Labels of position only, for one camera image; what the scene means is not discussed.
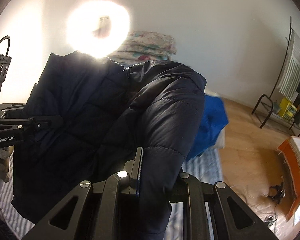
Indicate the navy quilted puffer jacket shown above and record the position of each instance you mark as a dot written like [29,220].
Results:
[108,111]

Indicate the orange white box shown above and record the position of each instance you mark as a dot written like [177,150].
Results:
[290,150]

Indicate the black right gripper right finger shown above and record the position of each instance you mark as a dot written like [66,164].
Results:
[215,210]

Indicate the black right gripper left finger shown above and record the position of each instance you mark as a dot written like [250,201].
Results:
[89,210]

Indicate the striped hanging towel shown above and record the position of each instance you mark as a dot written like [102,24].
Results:
[290,77]

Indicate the ring light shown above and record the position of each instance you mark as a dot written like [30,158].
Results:
[97,27]

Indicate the floral folded blanket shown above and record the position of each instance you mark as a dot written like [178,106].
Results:
[142,46]

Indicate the blue white garment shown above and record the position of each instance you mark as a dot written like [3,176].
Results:
[211,132]

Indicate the yellow box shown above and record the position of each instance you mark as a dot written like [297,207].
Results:
[287,110]

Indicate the blue striped bed sheet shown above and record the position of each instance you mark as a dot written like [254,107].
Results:
[206,167]

